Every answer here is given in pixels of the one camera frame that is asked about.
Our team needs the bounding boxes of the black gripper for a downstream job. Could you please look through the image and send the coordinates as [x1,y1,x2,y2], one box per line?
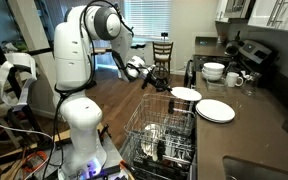
[140,67,174,94]

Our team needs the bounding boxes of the white dinner plate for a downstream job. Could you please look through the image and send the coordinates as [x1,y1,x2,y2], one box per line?
[195,98,236,122]
[170,86,203,102]
[196,109,236,125]

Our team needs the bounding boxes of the wooden dining chair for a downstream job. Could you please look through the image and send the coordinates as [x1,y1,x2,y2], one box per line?
[151,41,175,76]

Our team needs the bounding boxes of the white ceramic bowl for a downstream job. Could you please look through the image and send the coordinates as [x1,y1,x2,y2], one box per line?
[202,62,226,74]
[201,68,225,79]
[201,72,224,83]

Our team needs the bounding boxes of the clear glass dish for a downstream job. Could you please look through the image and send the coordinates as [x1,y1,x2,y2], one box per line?
[203,78,229,95]

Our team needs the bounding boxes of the small white dish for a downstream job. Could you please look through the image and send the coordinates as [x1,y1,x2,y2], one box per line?
[140,123,162,162]

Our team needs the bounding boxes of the black bowl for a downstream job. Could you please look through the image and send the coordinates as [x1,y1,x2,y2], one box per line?
[156,139,167,162]

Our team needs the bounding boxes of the white ceramic mug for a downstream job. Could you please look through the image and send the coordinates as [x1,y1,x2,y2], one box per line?
[225,71,245,88]

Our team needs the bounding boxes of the white window blinds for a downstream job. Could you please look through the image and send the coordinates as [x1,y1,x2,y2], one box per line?
[123,0,174,43]

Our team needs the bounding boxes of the wooden desk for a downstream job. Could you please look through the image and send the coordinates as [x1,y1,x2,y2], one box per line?
[80,46,124,80]

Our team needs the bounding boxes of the robot mounting table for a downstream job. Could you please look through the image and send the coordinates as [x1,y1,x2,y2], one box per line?
[42,129,135,180]

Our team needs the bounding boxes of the clear glass jar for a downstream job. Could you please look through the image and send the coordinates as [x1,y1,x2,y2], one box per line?
[240,71,262,98]

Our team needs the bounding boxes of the black stove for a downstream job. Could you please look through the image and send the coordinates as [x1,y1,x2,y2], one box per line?
[183,36,279,92]

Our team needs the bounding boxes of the kitchen sink basin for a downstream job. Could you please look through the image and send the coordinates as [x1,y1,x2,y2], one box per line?
[221,155,288,180]

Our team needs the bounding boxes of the black metal stand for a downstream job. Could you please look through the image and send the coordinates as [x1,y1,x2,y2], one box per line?
[0,13,53,149]

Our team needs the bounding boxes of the wire dishwasher rack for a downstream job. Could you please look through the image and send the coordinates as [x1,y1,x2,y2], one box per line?
[118,93,198,180]

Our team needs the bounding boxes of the white wall cabinet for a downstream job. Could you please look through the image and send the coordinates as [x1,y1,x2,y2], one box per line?
[247,0,288,34]

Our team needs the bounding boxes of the orange cable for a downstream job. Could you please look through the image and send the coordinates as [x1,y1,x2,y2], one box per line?
[21,150,49,174]

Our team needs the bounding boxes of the white fabric strap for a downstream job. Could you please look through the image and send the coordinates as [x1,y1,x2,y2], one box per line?
[0,51,39,113]

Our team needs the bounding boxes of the white cable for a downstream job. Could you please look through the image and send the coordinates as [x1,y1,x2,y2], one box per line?
[0,114,54,140]

